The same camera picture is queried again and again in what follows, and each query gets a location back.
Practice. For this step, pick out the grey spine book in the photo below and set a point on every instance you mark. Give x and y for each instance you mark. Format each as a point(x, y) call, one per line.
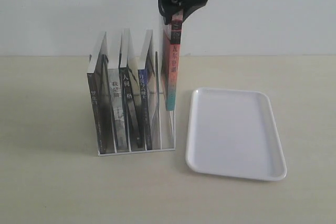
point(117, 106)

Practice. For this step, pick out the red teal spine book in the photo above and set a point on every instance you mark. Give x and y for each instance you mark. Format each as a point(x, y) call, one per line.
point(171, 43)

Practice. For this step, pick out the blue spine book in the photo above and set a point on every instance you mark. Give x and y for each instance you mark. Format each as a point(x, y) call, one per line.
point(147, 84)

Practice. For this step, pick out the clear acrylic book rack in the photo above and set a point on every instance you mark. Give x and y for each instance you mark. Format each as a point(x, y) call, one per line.
point(163, 134)

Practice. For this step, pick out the white plastic tray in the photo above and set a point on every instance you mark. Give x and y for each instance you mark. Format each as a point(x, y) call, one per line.
point(233, 133)

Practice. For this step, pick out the black white spine book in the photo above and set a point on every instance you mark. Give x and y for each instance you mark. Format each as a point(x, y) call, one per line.
point(130, 91)

